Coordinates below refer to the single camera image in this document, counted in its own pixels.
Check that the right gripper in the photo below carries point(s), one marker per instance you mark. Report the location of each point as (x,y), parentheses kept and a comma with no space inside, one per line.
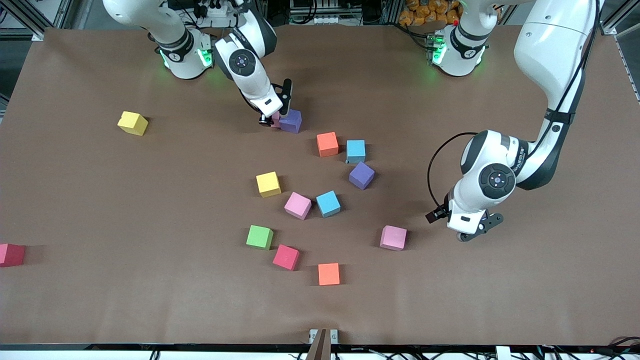
(264,119)

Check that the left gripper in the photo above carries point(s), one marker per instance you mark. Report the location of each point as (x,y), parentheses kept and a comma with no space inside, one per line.
(440,212)

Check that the pink foam cube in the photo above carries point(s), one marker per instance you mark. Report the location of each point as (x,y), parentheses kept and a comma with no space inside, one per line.
(298,205)
(275,121)
(393,237)

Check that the orange foam cube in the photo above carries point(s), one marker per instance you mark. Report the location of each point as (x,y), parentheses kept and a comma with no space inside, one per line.
(327,144)
(329,274)

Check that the yellow foam cube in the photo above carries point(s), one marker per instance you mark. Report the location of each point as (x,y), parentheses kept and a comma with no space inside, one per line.
(132,123)
(268,184)

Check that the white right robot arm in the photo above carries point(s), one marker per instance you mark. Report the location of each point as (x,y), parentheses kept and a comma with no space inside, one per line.
(250,75)

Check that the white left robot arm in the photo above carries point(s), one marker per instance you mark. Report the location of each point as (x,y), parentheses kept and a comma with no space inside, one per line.
(550,45)

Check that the purple foam cube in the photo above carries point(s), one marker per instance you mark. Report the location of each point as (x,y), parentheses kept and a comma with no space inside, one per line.
(361,175)
(291,121)

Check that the white socket box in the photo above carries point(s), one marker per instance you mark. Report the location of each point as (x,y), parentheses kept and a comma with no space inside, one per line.
(320,20)

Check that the blue foam cube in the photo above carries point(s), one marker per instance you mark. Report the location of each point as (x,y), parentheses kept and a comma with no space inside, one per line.
(328,203)
(356,151)

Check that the white power strip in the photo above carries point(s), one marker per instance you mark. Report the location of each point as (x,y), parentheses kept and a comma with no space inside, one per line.
(220,11)

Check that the green foam cube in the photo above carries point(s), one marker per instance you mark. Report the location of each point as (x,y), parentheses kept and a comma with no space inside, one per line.
(259,237)

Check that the red foam cube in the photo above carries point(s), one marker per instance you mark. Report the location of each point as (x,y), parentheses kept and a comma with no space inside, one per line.
(11,255)
(286,257)

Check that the bag of orange items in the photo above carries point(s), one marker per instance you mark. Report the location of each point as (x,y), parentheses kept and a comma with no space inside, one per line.
(425,12)

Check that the brown paper table cover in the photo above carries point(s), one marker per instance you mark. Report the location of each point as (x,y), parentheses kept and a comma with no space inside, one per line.
(150,200)

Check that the metal clamp bracket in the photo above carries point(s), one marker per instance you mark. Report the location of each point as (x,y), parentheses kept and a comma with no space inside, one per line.
(322,345)

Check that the aluminium frame profile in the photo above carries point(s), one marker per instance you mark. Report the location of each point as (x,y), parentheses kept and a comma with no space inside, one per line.
(52,20)
(617,20)

